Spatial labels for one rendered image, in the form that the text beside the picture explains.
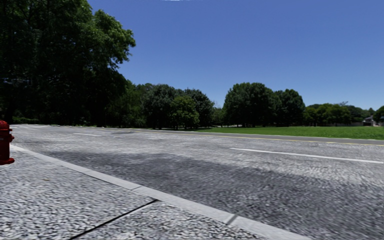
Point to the trees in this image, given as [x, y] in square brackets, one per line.
[258, 105]
[60, 66]
[333, 114]

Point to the red fire hydrant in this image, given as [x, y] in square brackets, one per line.
[4, 144]

